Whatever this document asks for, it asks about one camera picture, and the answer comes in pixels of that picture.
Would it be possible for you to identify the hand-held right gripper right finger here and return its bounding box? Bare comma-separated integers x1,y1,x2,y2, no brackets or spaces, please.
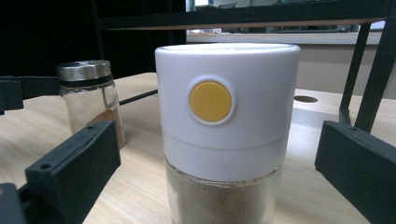
314,120,396,224

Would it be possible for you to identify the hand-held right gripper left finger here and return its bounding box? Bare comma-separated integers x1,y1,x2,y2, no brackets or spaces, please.
24,119,121,224

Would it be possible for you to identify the glass spice jar metal lid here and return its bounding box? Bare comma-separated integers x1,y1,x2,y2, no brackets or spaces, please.
55,59,127,149

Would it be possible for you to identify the white cup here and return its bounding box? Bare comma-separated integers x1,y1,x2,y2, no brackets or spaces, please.
154,42,302,224

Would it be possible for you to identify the black metal shelf rack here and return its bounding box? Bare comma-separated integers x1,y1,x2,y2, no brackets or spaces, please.
92,0,396,133

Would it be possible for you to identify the white window ledge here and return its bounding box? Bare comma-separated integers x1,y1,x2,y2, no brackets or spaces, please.
186,31,385,46

